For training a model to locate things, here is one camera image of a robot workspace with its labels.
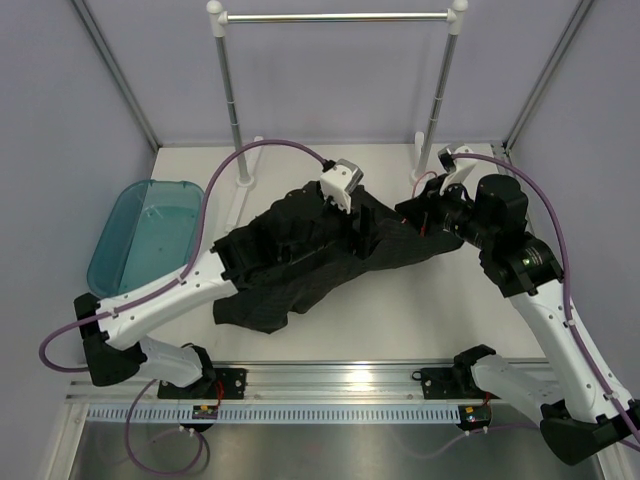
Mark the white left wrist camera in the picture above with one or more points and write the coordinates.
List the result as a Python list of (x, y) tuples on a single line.
[(337, 182)]

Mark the teal plastic tray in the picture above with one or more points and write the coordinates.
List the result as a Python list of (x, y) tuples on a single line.
[(150, 233)]

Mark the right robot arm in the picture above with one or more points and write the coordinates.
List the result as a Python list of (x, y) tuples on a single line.
[(587, 410)]

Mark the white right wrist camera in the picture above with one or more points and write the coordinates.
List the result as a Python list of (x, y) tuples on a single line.
[(457, 163)]

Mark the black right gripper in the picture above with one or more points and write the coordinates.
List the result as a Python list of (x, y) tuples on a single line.
[(430, 203)]

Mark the black pinstriped shirt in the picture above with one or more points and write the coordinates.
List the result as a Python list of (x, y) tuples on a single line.
[(268, 292)]

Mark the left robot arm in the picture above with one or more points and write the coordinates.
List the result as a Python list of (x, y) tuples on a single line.
[(118, 347)]

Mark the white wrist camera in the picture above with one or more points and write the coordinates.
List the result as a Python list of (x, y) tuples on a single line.
[(457, 163), (337, 182)]

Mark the pink wire hanger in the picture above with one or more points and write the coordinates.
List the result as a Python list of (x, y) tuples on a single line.
[(421, 181)]

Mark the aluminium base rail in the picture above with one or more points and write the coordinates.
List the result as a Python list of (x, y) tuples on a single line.
[(334, 382)]

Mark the left aluminium frame post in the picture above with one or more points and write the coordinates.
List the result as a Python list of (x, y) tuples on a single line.
[(98, 39)]

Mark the white slotted cable duct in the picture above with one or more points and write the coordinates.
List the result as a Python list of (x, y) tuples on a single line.
[(277, 414)]

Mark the right aluminium frame post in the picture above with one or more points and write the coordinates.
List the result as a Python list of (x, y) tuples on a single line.
[(558, 54)]

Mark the white and silver clothes rack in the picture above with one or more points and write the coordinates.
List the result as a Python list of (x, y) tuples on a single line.
[(220, 19)]

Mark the aluminium frame post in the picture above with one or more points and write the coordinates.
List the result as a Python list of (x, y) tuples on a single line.
[(98, 39), (558, 54)]

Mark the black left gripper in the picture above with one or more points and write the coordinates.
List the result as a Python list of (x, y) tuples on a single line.
[(360, 241)]

